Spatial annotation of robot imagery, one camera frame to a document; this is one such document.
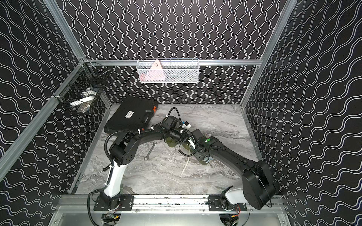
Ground olive green shoe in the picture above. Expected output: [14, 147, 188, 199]
[178, 143, 213, 178]
[164, 137, 177, 148]

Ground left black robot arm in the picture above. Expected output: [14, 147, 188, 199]
[100, 116, 198, 199]

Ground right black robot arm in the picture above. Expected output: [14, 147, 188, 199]
[192, 130, 277, 210]

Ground black tool case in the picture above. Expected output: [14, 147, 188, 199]
[104, 97, 158, 134]

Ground silver wrench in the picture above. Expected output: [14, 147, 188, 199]
[144, 142, 157, 161]

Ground pink triangle card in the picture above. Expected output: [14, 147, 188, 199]
[144, 59, 166, 82]

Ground white items in black basket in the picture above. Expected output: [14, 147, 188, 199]
[70, 88, 98, 113]

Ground white wire basket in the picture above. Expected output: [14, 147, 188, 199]
[136, 58, 200, 83]

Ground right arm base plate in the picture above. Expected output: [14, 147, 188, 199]
[206, 195, 248, 212]

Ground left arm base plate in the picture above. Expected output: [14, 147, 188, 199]
[93, 195, 134, 211]

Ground black wire basket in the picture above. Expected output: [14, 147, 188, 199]
[55, 62, 111, 114]

